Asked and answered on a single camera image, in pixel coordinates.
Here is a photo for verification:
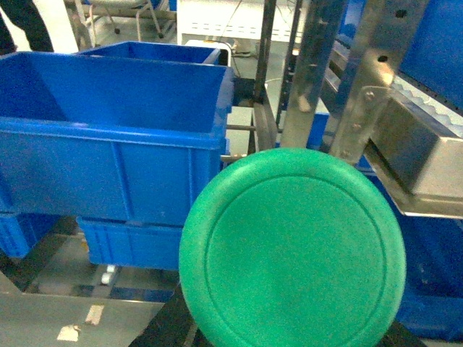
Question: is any steel shelf frame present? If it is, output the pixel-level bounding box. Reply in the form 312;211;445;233
216;0;463;220

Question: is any blue bin behind target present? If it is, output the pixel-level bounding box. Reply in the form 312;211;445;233
78;41;230;67

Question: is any green mushroom push button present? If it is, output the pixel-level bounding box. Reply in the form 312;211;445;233
179;148;406;346

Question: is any office chair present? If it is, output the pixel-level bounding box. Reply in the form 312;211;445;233
72;1;164;47

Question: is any person in black trousers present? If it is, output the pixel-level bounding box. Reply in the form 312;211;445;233
1;0;54;52

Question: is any blue bin lower left shelf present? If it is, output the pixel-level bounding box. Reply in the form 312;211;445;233
1;213;60;258

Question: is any blue target bin on shelf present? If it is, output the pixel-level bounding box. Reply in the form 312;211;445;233
1;52;234;226

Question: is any blue bin under target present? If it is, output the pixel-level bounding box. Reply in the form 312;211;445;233
77;217;182;270

